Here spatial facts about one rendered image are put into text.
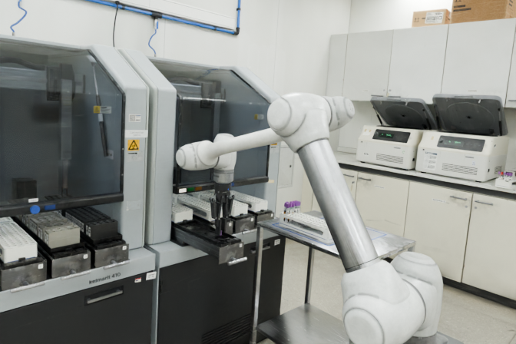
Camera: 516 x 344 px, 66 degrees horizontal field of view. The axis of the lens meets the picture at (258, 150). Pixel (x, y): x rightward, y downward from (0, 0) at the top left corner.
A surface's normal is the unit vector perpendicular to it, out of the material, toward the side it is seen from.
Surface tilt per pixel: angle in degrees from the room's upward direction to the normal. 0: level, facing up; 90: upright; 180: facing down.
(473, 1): 90
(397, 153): 90
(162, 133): 90
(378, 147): 90
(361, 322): 99
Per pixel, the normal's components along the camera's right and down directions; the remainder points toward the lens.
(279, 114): -0.73, -0.06
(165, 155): 0.70, 0.13
